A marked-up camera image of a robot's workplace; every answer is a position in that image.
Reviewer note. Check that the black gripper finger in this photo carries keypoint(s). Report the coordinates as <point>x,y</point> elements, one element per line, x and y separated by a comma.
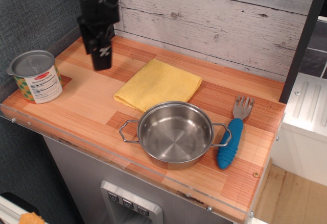
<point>101,53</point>
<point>88,43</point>

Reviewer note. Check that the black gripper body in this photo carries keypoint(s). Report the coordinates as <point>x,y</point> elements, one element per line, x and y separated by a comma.
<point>97,18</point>

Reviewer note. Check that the toy tin can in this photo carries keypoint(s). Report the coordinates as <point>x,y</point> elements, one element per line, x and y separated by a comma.
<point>37,76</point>

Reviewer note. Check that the yellow folded cloth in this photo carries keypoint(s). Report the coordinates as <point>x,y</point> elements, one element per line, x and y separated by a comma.
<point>155,83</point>

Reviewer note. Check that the stainless steel pot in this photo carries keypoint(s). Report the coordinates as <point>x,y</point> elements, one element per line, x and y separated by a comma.
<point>175,135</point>

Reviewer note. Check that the grey toy fridge cabinet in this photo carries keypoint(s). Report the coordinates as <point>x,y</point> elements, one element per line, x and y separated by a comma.
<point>83,175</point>

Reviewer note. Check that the silver dispenser panel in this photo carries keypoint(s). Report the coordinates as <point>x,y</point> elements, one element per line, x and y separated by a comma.
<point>124,206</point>

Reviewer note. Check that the black and orange object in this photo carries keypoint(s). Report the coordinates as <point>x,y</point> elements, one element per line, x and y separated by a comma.
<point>16,210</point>

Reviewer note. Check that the white toy sink unit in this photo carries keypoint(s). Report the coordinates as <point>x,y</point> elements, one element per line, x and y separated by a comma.
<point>300,145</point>

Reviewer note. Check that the blue handled toy fork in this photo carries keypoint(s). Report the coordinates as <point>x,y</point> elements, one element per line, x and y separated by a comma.
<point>241,111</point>

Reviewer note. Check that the dark vertical post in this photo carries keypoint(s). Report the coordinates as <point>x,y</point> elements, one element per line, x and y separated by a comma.
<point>308,29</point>

